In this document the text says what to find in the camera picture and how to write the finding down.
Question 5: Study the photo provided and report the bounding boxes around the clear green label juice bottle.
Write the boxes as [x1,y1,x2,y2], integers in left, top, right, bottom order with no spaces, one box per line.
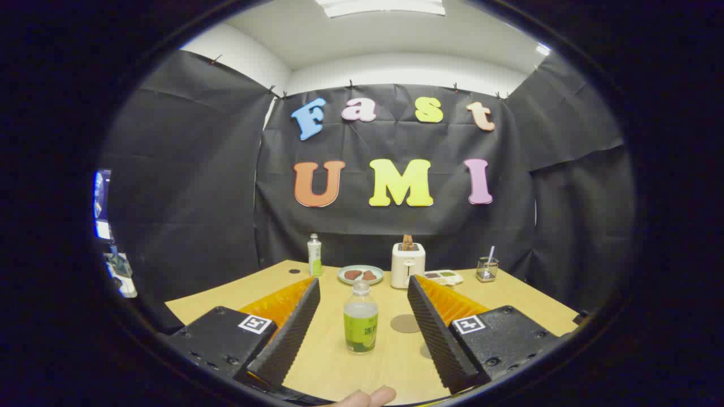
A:
[343,280,379,354]

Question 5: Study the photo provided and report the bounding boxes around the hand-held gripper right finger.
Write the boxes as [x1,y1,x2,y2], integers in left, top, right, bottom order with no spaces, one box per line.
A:
[407,275,566,395]

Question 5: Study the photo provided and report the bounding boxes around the long ceiling light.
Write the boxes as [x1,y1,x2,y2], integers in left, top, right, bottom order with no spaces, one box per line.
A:
[314,0,446,19]

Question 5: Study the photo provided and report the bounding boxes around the round brown coaster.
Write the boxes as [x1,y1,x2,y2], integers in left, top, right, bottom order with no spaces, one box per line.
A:
[390,314,421,334]

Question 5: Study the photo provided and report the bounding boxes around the wooden table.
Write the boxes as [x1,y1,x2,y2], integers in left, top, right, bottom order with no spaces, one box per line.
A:
[164,260,583,405]

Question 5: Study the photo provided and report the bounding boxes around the white toaster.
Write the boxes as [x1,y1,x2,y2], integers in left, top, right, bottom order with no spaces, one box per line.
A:
[391,243,426,289]

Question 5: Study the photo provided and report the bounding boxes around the pale green plate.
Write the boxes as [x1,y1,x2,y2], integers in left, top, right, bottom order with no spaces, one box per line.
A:
[338,265,385,285]

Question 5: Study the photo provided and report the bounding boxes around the white green slim bottle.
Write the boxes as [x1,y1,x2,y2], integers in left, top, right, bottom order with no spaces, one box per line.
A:
[307,233,323,278]

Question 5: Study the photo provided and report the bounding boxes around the bright blue screen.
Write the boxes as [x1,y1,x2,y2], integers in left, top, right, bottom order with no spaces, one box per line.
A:
[93,170,112,241]

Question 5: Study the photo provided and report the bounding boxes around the white patterned object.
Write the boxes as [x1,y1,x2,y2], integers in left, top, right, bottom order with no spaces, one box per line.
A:
[104,252,138,298]

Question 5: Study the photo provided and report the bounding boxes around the white divided snack tray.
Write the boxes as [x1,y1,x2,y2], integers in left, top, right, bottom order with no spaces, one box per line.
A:
[424,270,464,286]

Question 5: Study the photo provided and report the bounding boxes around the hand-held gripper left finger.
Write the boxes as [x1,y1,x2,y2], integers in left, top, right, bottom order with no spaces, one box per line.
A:
[164,277,321,391]

